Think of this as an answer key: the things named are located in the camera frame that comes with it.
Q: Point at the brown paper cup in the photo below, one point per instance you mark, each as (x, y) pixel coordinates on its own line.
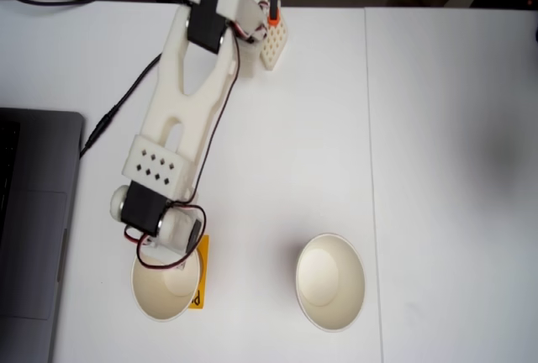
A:
(332, 291)
(159, 296)

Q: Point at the yellow handwritten sticky note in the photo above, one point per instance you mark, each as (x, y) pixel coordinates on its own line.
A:
(206, 254)

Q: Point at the grey laptop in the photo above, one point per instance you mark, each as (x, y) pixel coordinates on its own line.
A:
(33, 233)

